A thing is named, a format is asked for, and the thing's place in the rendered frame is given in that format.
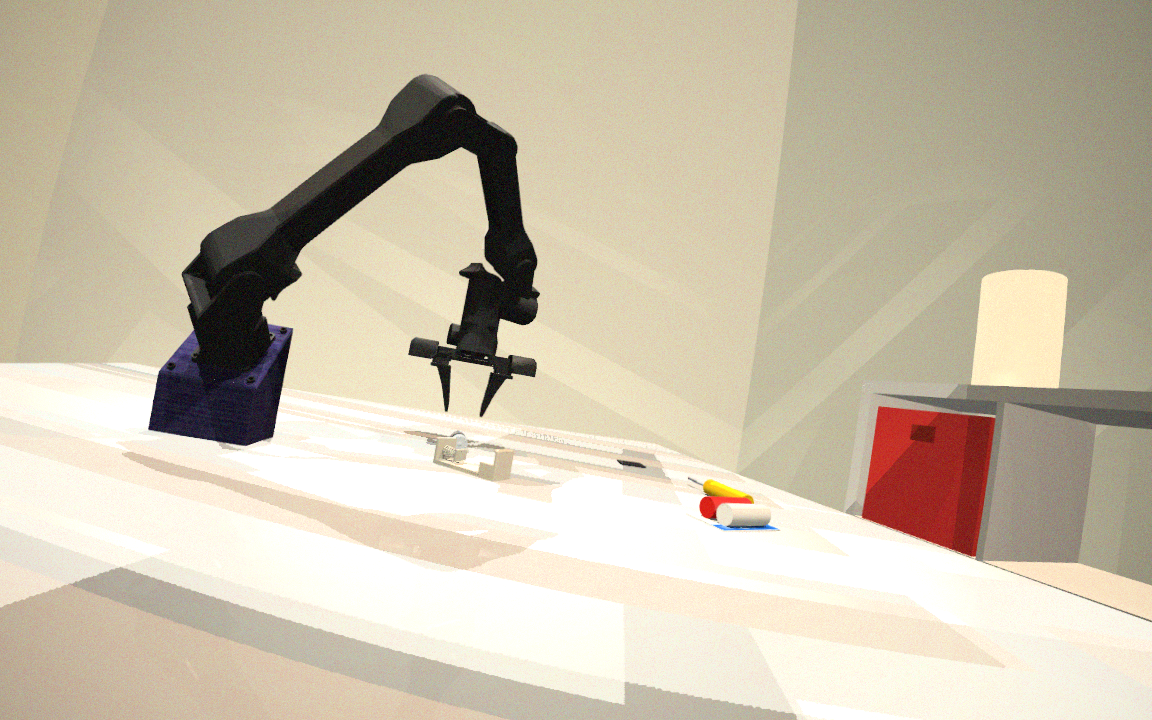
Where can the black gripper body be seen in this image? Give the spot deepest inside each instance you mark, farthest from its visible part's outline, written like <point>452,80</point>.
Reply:
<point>477,335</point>

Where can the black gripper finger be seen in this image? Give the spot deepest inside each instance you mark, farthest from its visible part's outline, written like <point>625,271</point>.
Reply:
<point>494,383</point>
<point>445,377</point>

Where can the yellow screwdriver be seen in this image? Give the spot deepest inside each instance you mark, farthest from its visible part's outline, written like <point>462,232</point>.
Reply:
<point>716,489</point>

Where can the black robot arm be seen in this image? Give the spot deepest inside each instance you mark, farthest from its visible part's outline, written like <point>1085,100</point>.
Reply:
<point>252,257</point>

